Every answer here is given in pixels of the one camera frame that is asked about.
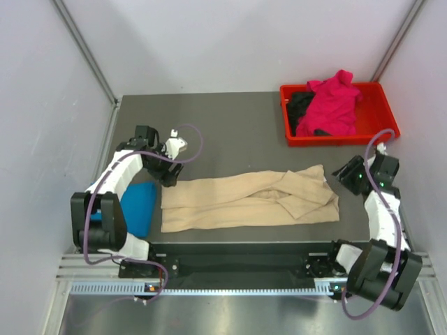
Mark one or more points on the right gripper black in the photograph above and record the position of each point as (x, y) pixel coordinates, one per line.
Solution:
(346, 179)

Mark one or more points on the red plastic bin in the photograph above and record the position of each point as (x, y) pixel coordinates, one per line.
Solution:
(373, 114)

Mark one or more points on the aluminium frame rail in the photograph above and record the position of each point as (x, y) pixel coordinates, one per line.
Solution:
(73, 267)

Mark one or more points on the beige t shirt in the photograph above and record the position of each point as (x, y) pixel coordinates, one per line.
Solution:
(254, 199)

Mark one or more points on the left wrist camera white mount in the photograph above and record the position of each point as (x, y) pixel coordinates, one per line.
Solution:
(174, 145)

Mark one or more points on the folded blue t shirt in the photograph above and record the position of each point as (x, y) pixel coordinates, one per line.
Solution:
(139, 206)

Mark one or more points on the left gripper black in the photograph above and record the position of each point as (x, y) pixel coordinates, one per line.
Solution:
(166, 178)

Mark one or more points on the black t shirt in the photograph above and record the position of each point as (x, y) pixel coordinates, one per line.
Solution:
(298, 106)

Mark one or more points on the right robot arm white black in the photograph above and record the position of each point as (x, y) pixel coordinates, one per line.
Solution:
(369, 267)

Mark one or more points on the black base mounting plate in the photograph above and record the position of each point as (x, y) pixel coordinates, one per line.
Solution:
(312, 259)

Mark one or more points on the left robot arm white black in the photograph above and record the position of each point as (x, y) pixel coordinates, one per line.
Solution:
(128, 160)

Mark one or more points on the pink t shirt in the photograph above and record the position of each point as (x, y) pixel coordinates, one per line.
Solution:
(332, 109)

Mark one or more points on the grey slotted cable duct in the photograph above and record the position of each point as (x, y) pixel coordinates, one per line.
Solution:
(318, 287)

